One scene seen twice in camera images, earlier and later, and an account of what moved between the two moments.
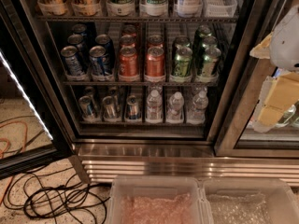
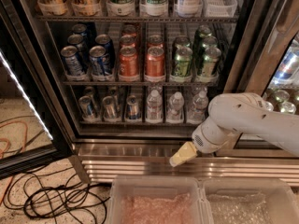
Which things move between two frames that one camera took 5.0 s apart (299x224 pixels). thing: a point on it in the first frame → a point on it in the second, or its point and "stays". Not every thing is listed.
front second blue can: x=100 y=65 stays
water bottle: x=175 y=111 stays
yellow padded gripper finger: x=277 y=96 → x=186 y=152
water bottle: x=154 y=106 stays
